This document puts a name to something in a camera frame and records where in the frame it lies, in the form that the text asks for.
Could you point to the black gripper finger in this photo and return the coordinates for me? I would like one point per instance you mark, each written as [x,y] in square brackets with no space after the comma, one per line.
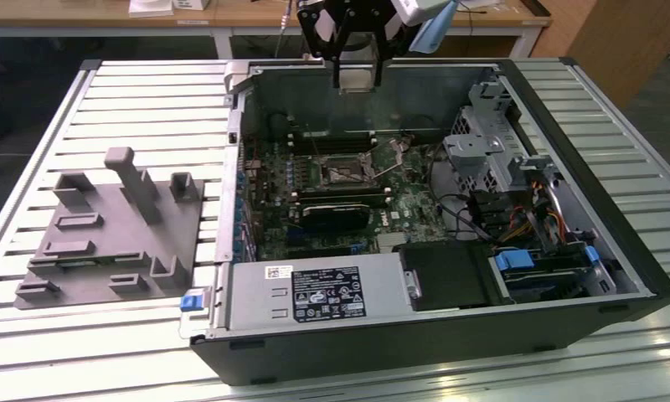
[319,29]
[391,37]

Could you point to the silver square CPU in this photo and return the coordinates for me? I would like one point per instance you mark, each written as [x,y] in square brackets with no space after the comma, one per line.
[357,81]

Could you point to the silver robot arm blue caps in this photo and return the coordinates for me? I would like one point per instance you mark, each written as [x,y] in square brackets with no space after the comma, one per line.
[431,33]

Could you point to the CPU socket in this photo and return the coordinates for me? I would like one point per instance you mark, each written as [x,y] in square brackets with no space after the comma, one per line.
[340,173]

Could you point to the white box dark print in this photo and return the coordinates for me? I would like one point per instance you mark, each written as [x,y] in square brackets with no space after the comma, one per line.
[192,4]

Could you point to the black RAM slot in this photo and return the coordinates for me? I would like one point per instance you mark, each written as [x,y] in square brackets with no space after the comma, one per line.
[340,192]
[352,135]
[340,146]

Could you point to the white cardboard box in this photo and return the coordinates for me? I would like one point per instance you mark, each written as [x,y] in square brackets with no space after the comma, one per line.
[151,8]

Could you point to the silver metal drive cage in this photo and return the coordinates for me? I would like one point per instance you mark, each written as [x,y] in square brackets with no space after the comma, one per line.
[469,155]

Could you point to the green motherboard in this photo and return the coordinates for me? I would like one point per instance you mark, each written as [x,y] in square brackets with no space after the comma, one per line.
[419,209]

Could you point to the wooden cabinet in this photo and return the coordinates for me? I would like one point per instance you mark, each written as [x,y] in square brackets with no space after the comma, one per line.
[637,42]

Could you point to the black graphics card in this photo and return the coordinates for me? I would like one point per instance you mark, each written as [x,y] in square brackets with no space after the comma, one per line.
[335,218]

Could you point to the silver chipset heatsink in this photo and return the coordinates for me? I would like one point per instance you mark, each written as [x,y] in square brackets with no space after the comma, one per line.
[392,243]

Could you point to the black expansion slot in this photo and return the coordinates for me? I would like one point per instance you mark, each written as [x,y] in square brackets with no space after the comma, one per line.
[324,252]

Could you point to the blue disk carrier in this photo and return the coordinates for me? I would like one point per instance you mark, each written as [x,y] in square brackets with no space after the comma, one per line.
[513,261]

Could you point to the grey plastic parts rack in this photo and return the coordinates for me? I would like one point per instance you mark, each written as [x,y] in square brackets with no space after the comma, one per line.
[128,247]

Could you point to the blue plastic clip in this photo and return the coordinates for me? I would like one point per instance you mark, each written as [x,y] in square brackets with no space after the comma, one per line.
[591,256]

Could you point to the silver power supply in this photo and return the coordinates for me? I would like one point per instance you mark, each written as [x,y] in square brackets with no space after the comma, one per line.
[257,293]

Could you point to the blue case latch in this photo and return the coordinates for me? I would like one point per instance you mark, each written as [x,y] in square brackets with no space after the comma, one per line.
[191,303]

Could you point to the green RAM stick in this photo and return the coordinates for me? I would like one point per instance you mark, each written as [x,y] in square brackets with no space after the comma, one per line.
[77,262]

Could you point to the black open PC case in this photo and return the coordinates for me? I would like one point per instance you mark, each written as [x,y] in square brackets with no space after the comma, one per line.
[368,360]

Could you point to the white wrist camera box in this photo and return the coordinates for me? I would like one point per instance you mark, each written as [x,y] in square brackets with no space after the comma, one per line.
[419,8]

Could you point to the wooden desk white frame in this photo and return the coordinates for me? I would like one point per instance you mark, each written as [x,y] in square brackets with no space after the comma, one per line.
[33,17]

